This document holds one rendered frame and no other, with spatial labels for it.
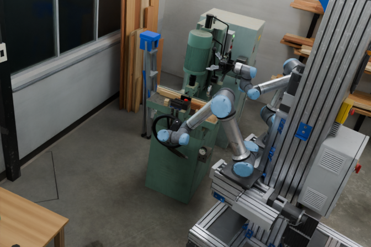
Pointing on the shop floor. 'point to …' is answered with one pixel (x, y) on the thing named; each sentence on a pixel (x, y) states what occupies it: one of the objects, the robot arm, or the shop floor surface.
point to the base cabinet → (178, 166)
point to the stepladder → (149, 38)
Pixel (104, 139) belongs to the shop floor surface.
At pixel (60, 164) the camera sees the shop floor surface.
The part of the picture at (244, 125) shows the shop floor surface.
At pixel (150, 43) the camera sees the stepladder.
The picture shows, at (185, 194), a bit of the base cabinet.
